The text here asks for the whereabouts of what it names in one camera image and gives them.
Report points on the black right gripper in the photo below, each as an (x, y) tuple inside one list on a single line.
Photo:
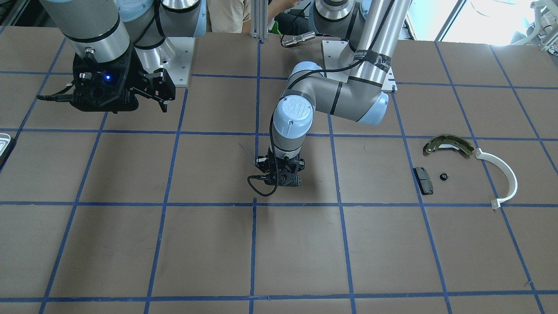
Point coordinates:
[(138, 75)]

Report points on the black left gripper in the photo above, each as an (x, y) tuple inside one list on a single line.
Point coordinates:
[(261, 162)]

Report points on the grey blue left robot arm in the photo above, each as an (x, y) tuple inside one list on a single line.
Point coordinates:
[(352, 90)]

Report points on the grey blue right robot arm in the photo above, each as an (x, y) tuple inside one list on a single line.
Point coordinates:
[(123, 49)]

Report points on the ribbed aluminium tray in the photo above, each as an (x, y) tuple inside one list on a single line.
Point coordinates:
[(6, 143)]

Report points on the person in beige shirt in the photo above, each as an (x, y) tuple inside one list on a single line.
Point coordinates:
[(234, 16)]

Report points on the grey brake pad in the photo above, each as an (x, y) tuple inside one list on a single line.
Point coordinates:
[(423, 180)]

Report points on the olive metal brake shoe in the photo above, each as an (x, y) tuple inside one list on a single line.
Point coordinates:
[(449, 141)]

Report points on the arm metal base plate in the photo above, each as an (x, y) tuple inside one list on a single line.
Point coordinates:
[(175, 54), (338, 54)]

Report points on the aluminium frame post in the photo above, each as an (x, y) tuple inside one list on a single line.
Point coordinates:
[(259, 20)]

